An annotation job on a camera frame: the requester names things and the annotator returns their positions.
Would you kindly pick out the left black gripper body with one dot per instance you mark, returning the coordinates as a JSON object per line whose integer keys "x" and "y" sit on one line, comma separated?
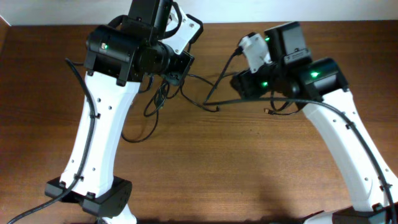
{"x": 180, "y": 66}

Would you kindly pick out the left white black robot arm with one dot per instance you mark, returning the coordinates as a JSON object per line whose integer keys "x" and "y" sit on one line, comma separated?
{"x": 150, "y": 40}

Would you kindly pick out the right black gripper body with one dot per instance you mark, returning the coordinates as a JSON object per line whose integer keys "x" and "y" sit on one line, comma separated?
{"x": 239, "y": 83}

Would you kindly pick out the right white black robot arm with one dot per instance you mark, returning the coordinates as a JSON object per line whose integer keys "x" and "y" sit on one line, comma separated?
{"x": 280, "y": 62}

